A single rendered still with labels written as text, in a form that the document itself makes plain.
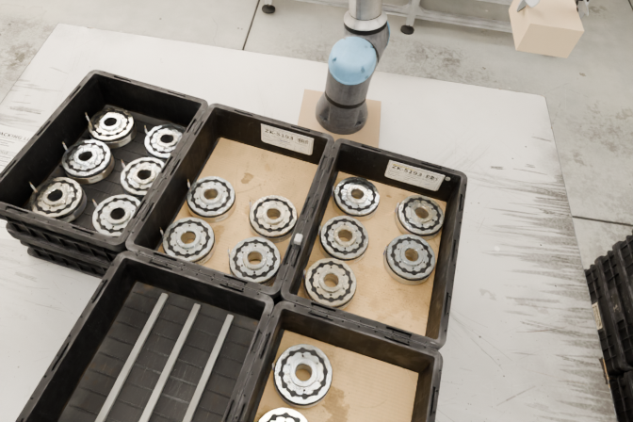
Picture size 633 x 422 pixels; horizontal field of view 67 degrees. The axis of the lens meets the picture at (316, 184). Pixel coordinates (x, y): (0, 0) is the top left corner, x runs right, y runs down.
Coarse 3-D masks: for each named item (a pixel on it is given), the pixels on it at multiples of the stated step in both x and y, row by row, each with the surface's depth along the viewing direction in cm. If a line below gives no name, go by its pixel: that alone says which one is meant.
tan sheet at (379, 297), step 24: (384, 192) 112; (408, 192) 112; (336, 216) 107; (384, 216) 108; (384, 240) 104; (432, 240) 105; (312, 264) 100; (360, 264) 101; (360, 288) 97; (384, 288) 98; (408, 288) 98; (360, 312) 94; (384, 312) 95; (408, 312) 95
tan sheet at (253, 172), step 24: (240, 144) 116; (216, 168) 112; (240, 168) 112; (264, 168) 113; (288, 168) 113; (312, 168) 114; (240, 192) 108; (264, 192) 109; (288, 192) 109; (192, 216) 104; (240, 216) 105; (192, 240) 100; (216, 240) 101; (240, 240) 101; (288, 240) 102; (216, 264) 98
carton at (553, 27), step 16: (544, 0) 112; (560, 0) 112; (512, 16) 118; (528, 16) 107; (544, 16) 108; (560, 16) 108; (576, 16) 109; (512, 32) 116; (528, 32) 108; (544, 32) 107; (560, 32) 107; (576, 32) 106; (528, 48) 111; (544, 48) 111; (560, 48) 110
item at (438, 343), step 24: (336, 144) 106; (360, 144) 106; (432, 168) 104; (312, 216) 96; (456, 216) 97; (456, 240) 94; (456, 264) 91; (288, 288) 85; (336, 312) 84; (408, 336) 82
